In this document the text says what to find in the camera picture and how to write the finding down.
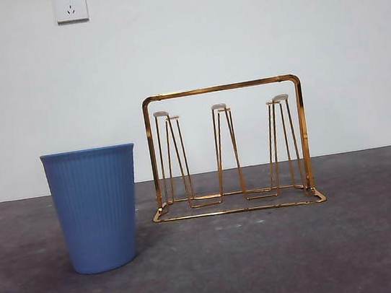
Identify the blue ribbed plastic cup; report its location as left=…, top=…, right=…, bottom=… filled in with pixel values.
left=39, top=141, right=151, bottom=280

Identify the gold wire cup rack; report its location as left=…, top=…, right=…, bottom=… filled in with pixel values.
left=134, top=71, right=329, bottom=227

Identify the white wall socket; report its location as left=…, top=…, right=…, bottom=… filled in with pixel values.
left=53, top=0, right=90, bottom=27

